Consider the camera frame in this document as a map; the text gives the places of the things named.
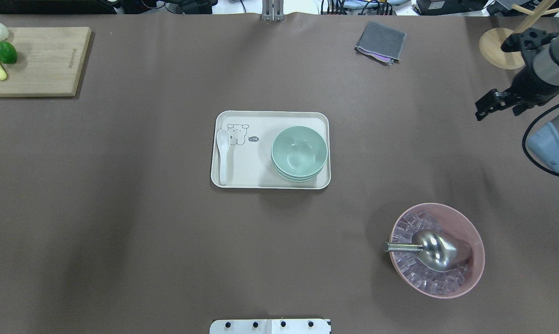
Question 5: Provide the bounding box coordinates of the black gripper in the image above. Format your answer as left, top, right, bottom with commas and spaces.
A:
475, 28, 559, 121

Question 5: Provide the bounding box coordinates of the green bowl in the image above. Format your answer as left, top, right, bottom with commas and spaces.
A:
270, 126, 330, 177
273, 165, 322, 182

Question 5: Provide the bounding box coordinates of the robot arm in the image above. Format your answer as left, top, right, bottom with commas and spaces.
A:
475, 28, 559, 177

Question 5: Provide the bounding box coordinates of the wooden mug tree stand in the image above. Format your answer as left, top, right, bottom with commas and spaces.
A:
479, 0, 559, 70

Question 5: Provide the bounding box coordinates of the grey folded cloth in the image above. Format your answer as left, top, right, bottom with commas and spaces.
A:
354, 21, 407, 66

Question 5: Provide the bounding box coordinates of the pink bowl with ice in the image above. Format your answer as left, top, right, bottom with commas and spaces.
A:
385, 203, 485, 299

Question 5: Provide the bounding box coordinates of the metal ice scoop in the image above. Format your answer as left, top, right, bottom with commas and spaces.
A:
384, 230, 473, 272

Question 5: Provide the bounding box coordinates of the green bowl on tray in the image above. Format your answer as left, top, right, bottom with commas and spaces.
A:
273, 165, 322, 182

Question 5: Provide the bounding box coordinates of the cream serving tray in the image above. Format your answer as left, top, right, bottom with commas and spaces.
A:
211, 110, 331, 190

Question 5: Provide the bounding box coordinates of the white ceramic spoon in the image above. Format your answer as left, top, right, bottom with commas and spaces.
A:
216, 128, 231, 185

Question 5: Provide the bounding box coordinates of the wooden cutting board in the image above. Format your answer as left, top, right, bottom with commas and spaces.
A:
0, 27, 91, 97

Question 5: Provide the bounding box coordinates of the green lime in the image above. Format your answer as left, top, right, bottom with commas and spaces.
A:
0, 41, 18, 64

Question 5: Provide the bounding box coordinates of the aluminium frame post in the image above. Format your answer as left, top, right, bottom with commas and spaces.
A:
262, 0, 285, 22

